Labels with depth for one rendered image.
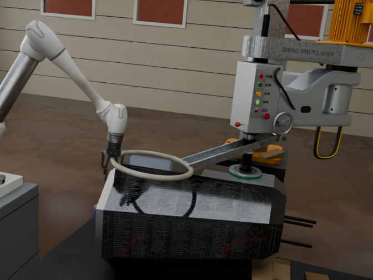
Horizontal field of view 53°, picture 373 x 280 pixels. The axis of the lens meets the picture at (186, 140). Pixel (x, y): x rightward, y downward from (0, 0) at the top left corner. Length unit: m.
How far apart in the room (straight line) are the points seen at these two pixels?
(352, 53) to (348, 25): 0.18
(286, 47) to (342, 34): 0.49
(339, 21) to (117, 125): 1.57
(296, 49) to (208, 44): 6.18
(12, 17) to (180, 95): 4.43
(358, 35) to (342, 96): 0.40
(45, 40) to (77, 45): 7.44
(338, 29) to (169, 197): 1.53
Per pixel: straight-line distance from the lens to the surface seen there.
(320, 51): 2.51
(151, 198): 2.34
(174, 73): 8.64
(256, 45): 2.26
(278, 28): 3.09
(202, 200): 2.30
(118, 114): 2.08
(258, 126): 2.32
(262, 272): 2.61
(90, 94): 2.15
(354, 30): 2.71
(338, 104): 2.74
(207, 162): 2.27
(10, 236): 2.06
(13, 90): 2.14
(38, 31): 1.96
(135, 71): 8.88
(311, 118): 2.58
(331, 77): 2.62
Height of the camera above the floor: 1.60
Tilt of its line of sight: 15 degrees down
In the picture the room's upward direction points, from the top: 6 degrees clockwise
